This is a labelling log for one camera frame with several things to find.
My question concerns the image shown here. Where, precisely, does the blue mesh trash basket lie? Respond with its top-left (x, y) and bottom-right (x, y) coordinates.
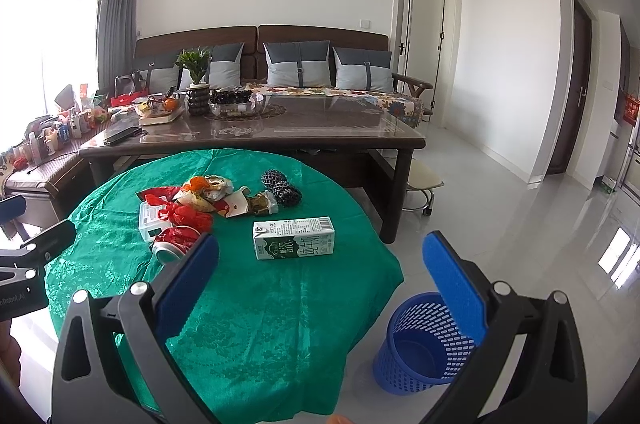
top-left (372, 292), bottom-right (475, 396)

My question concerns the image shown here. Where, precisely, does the black foam fruit net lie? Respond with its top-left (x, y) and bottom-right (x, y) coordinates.
top-left (260, 170), bottom-right (302, 207)

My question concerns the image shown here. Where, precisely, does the gold black foil wrapper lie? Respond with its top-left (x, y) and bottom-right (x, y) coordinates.
top-left (247, 191), bottom-right (279, 216)

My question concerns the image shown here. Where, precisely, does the low side cabinet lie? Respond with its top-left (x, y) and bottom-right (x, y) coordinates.
top-left (4, 140), bottom-right (96, 229)

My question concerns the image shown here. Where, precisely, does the orange white plastic bag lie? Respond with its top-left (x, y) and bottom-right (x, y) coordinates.
top-left (181, 176), bottom-right (212, 194)

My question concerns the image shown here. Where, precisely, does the red snack wrapper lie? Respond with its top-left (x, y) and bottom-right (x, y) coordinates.
top-left (137, 186), bottom-right (181, 206)

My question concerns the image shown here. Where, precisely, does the green white milk carton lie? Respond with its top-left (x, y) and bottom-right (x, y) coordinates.
top-left (253, 216), bottom-right (335, 260)

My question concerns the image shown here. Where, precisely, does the red handbag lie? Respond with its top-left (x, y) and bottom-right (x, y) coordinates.
top-left (110, 71), bottom-right (149, 108)

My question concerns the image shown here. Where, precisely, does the grey white pillow middle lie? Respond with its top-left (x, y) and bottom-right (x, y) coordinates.
top-left (264, 40), bottom-right (331, 88)

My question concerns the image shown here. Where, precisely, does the brown sofa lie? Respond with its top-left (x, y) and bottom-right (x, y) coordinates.
top-left (134, 24), bottom-right (433, 127)

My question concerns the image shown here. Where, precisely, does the crushed white red paper cup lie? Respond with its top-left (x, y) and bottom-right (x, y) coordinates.
top-left (214, 187), bottom-right (250, 218)

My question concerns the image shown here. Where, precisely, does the burger paper wrapper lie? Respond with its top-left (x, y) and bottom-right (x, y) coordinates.
top-left (201, 175), bottom-right (233, 204)

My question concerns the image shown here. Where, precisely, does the red plastic bag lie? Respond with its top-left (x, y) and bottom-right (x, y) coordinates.
top-left (144, 194), bottom-right (213, 233)

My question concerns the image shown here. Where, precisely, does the glass fruit bowl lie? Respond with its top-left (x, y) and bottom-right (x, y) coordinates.
top-left (208, 88), bottom-right (265, 120)

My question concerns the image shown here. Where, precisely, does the grey curtain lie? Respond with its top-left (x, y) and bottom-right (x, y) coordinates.
top-left (96, 0), bottom-right (137, 96)

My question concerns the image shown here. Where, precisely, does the cream snack bar wrapper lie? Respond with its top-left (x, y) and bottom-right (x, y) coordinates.
top-left (174, 190), bottom-right (215, 213)

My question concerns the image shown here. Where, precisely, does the potted green plant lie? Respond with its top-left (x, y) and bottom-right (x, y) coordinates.
top-left (176, 48), bottom-right (210, 116)

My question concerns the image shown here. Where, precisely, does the grey white pillow left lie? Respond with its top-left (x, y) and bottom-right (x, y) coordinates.
top-left (178, 43), bottom-right (244, 90)

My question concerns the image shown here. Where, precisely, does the fruit tray with orange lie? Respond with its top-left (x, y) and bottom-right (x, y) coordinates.
top-left (134, 95), bottom-right (184, 126)

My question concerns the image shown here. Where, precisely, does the dark wooden coffee table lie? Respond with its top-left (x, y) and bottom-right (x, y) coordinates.
top-left (79, 95), bottom-right (426, 244)

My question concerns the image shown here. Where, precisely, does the green tablecloth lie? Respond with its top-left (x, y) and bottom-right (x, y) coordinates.
top-left (46, 149), bottom-right (404, 423)

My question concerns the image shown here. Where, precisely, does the dark wooden door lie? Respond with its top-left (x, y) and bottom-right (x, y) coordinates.
top-left (547, 0), bottom-right (592, 175)

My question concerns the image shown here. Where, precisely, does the black remote control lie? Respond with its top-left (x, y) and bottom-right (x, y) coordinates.
top-left (103, 126), bottom-right (142, 147)

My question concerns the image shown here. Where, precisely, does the grey white pillow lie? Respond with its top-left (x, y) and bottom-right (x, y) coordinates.
top-left (264, 40), bottom-right (331, 88)
top-left (333, 47), bottom-right (394, 92)
top-left (178, 43), bottom-right (244, 90)

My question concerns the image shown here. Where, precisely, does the grey white pillow far right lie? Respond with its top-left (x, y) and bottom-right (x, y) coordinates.
top-left (333, 47), bottom-right (394, 92)

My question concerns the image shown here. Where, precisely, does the rolling stool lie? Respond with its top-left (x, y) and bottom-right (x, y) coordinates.
top-left (402, 158), bottom-right (445, 217)

